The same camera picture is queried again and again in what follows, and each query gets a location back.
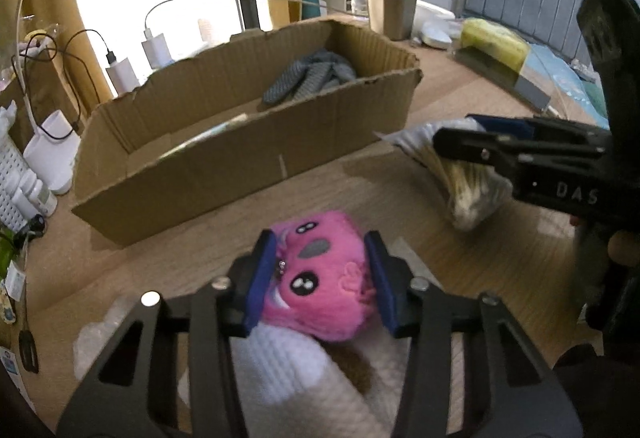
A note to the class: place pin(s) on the cardboard box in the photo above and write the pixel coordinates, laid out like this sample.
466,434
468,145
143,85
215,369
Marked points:
200,178

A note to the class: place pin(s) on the blue bed sheet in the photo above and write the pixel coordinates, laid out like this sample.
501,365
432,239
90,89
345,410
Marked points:
575,87

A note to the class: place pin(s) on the white perforated basket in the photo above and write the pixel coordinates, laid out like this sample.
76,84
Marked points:
12,178

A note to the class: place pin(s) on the white pill bottle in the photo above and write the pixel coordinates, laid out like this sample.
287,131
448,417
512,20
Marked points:
22,205
44,198

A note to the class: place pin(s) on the white desk lamp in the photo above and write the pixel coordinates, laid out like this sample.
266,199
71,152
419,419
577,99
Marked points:
50,152

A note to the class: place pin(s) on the white knitted sock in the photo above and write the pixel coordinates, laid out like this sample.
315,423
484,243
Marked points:
290,383

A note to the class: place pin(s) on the grey knitted gloves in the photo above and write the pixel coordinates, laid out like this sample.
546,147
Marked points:
310,77

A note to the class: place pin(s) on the black clip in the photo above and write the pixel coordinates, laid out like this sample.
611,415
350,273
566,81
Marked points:
29,353

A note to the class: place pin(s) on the white charger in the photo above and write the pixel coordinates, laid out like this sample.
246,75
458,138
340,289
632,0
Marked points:
122,75
157,48

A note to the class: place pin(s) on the bag of cotton swabs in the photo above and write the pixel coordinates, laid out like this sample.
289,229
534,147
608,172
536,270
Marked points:
470,198

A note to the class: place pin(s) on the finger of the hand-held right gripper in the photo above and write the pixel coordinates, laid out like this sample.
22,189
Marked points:
480,147
500,125

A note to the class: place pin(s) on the pink plush toy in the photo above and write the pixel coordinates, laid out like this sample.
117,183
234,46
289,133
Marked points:
325,278

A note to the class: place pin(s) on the grey flat box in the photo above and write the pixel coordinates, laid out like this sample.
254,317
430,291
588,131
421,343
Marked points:
530,90

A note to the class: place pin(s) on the yellow sponge packet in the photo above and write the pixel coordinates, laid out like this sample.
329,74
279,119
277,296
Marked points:
495,42

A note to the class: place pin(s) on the person's right hand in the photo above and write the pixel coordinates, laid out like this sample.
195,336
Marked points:
625,247

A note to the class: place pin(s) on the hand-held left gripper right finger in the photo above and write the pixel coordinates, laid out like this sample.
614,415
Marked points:
387,293

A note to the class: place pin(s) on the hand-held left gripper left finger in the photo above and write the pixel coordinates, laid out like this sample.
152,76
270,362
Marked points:
257,288

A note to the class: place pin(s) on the white plastic container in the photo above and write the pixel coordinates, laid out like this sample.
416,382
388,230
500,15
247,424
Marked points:
435,35

